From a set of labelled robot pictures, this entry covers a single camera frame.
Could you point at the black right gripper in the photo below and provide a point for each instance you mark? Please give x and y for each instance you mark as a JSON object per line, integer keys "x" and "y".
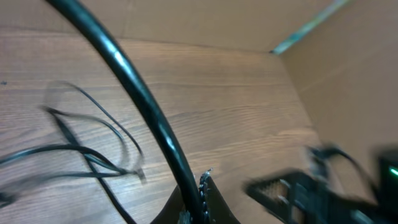
{"x": 297, "y": 198}

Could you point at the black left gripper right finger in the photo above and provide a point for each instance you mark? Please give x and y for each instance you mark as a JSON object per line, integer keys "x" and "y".
{"x": 214, "y": 208}

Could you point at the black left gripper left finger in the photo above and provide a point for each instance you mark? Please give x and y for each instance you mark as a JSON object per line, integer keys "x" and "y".
{"x": 174, "y": 211}

